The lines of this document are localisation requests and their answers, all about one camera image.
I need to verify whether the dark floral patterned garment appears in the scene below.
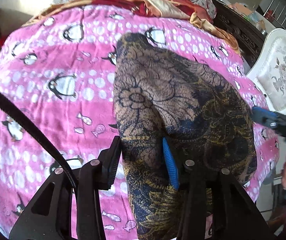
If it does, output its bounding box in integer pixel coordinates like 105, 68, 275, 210
114, 33, 257, 239

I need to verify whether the red yellow checkered blanket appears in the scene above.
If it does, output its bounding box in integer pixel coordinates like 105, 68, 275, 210
25, 0, 240, 54

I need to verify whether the white ornate chair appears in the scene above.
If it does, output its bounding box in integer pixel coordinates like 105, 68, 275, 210
247, 28, 286, 115

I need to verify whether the dark carved wooden headboard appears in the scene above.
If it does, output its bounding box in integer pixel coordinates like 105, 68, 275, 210
212, 0, 265, 68

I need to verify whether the pink penguin blanket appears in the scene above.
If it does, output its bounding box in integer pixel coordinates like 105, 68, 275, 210
0, 5, 266, 236

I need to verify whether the black cable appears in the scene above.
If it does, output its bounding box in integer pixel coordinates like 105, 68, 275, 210
0, 82, 79, 193

